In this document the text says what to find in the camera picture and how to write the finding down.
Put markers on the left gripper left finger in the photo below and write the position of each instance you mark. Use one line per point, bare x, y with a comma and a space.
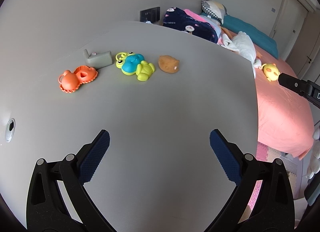
90, 156

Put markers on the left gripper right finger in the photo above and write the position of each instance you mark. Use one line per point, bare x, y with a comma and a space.
227, 155

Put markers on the colourful foam floor mat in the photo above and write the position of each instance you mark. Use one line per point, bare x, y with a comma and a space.
271, 205

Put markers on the pink bed sheet mattress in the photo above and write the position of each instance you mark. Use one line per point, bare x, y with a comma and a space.
284, 118

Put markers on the yellow chick plush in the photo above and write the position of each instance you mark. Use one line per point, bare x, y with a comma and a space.
270, 71

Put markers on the teal pillow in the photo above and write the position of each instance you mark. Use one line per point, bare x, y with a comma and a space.
259, 38

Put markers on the orange crab toy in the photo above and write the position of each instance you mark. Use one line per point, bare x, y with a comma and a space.
70, 82

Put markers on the white goose plush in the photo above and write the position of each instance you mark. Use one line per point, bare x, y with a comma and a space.
242, 45

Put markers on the grey desk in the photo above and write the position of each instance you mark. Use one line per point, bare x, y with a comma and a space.
159, 173

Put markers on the blue green frog toy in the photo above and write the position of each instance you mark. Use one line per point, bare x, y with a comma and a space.
134, 64

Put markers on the brown plush toy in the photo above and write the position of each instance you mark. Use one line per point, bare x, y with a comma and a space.
168, 64

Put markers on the patchwork checkered pillow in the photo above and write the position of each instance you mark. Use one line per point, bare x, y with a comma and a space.
214, 10

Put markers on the pink blanket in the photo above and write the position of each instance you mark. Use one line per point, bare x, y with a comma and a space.
201, 18

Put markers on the navy rabbit blanket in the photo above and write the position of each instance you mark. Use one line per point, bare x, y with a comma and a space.
175, 18

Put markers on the white door with handle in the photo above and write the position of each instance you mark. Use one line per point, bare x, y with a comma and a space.
289, 21

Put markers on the silver desk cable grommet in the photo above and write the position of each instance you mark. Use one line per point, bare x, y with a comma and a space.
9, 130

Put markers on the black wall socket panel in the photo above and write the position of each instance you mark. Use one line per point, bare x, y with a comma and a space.
151, 15

